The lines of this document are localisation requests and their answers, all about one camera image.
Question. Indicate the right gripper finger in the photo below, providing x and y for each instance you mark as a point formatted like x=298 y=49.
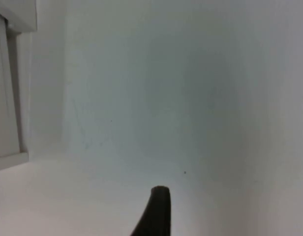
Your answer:
x=158 y=211

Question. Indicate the small grey chest of drawers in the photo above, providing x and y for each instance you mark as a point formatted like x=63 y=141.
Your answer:
x=6 y=86

